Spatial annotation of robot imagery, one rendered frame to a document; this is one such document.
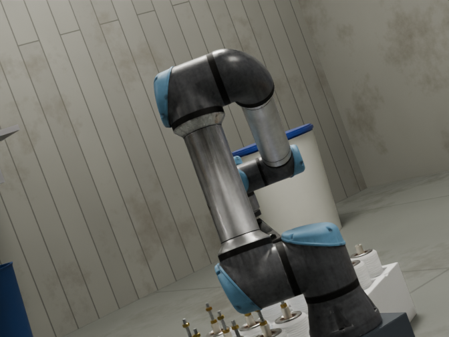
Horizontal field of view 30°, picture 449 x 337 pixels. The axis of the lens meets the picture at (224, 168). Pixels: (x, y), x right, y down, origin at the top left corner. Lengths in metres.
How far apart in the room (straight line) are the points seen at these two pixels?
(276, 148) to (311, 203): 2.76
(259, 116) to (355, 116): 4.27
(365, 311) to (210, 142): 0.46
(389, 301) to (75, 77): 3.03
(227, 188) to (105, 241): 3.38
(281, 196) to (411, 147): 1.42
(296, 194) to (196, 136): 2.99
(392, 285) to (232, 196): 1.07
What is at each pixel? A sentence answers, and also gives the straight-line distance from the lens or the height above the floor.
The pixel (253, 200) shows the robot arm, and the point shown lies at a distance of 2.19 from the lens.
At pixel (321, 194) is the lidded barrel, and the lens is 4.77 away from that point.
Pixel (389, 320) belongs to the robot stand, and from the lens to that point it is 1.74.
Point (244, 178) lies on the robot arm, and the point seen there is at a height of 0.65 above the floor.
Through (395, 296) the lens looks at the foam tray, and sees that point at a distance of 2.68.
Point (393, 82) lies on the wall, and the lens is 5.78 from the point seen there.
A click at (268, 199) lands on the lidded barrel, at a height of 0.32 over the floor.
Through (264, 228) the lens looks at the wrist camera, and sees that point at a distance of 2.17.
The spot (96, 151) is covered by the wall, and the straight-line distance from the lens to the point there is 5.11.
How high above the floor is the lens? 0.78
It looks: 3 degrees down
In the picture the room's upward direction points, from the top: 21 degrees counter-clockwise
